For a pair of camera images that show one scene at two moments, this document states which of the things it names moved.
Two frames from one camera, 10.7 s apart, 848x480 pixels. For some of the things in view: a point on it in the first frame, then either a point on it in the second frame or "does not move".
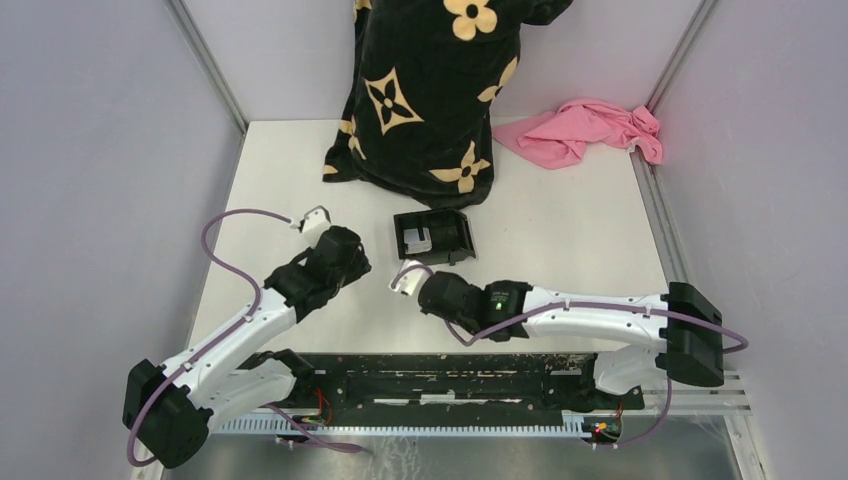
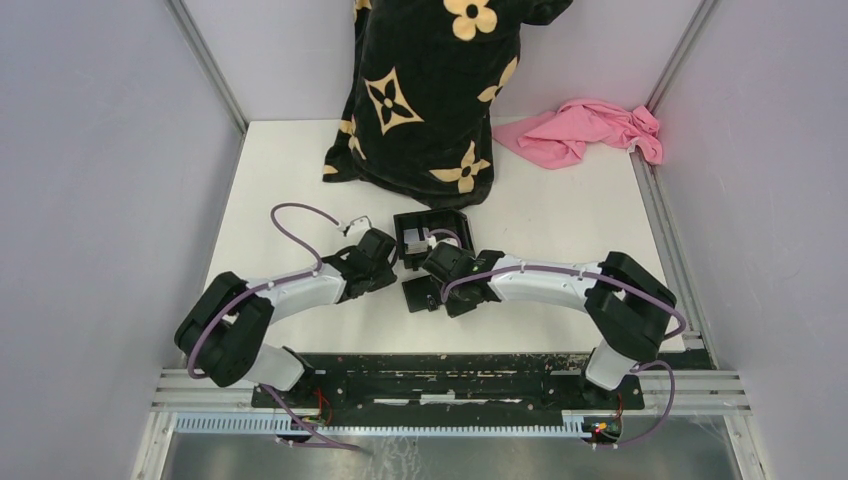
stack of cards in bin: x=413 y=243 does not move
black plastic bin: x=449 y=234 does not move
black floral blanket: x=425 y=76 does not move
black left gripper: x=359 y=266 -> x=387 y=277
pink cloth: x=558 y=138 does not move
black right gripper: x=442 y=272 -> x=457 y=308
